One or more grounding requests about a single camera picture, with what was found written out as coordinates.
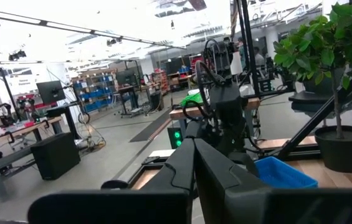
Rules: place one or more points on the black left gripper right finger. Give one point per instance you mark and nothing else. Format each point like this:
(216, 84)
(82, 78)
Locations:
(225, 199)

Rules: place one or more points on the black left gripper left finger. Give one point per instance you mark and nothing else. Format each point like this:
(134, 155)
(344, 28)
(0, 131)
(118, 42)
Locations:
(169, 186)

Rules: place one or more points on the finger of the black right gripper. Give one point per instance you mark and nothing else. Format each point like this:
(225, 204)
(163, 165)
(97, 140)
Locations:
(244, 163)

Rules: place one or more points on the blue plastic lattice basket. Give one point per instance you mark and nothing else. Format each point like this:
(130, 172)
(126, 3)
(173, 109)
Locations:
(281, 175)

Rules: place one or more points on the black monitor on arm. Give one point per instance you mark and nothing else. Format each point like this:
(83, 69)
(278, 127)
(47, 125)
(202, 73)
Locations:
(50, 92)

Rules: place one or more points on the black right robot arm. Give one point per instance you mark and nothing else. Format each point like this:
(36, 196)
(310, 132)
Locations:
(225, 99)

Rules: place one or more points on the shelf with red bins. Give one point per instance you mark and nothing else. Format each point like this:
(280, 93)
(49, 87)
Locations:
(197, 60)

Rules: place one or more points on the shelf rack with blue bins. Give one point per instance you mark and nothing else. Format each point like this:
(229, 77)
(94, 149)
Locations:
(96, 93)

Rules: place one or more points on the bright green tray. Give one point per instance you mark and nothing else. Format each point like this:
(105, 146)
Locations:
(192, 99)

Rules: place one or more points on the black box with green lights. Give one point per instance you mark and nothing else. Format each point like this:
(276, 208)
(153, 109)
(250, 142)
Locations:
(175, 138)

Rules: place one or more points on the wooden top workbench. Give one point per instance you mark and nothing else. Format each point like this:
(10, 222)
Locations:
(177, 113)

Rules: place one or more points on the black floor mat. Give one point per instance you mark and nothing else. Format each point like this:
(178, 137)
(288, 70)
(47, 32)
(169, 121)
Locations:
(152, 127)

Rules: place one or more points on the black waste bin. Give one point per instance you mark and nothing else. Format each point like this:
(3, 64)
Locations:
(156, 101)

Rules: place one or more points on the black office chair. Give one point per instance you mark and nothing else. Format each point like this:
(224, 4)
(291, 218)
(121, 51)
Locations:
(309, 104)

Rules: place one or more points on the green tree in black pot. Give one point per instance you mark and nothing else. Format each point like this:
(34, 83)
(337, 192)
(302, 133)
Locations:
(340, 152)

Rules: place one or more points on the black rolling desk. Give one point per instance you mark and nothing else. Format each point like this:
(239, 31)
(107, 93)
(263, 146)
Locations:
(132, 88)

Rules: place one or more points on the black desk monitor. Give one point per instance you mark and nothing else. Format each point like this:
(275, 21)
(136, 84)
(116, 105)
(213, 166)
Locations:
(126, 77)

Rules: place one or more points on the black floor cabinet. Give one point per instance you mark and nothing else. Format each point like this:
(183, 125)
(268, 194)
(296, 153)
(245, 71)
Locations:
(55, 155)

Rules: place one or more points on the black standing desk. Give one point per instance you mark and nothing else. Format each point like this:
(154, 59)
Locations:
(60, 110)

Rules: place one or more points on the black aluminium rig frame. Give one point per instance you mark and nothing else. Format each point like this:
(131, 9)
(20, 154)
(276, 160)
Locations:
(306, 128)

